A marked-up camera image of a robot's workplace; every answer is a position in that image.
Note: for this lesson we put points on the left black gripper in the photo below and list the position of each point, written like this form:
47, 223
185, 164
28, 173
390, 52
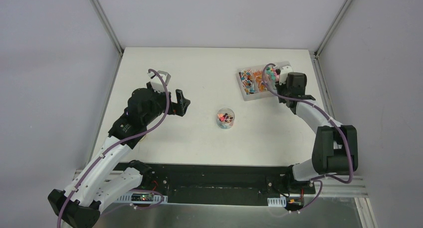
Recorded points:
175, 105

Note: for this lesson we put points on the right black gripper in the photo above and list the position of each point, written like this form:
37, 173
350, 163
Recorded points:
280, 87

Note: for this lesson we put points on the clear plastic round jar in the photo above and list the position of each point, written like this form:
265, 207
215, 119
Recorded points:
225, 110

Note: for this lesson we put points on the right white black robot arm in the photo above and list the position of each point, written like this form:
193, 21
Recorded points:
335, 149

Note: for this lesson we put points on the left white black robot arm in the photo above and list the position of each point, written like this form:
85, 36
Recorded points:
82, 202

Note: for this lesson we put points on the candies inside jar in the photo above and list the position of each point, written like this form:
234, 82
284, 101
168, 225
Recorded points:
225, 120

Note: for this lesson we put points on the clear divided candy box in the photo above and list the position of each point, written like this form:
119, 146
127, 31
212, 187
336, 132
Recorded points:
252, 80

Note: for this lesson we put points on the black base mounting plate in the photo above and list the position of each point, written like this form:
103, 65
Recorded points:
223, 185

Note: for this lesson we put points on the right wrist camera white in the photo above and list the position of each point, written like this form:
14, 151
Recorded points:
283, 73

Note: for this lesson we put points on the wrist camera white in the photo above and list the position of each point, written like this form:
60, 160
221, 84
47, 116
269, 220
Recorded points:
158, 80
283, 73

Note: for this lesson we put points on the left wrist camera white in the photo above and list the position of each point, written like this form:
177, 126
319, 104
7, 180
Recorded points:
158, 80

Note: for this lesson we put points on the right white cable duct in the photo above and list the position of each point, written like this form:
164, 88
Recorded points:
277, 202

